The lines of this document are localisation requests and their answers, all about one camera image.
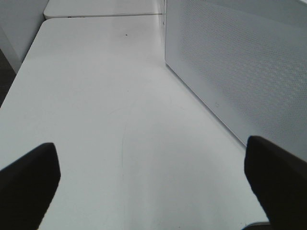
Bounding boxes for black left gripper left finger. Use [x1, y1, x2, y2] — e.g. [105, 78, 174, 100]
[0, 143, 61, 230]

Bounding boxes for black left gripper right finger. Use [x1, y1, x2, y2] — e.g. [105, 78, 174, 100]
[244, 136, 307, 230]

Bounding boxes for white microwave door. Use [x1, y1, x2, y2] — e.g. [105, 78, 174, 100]
[165, 0, 307, 155]

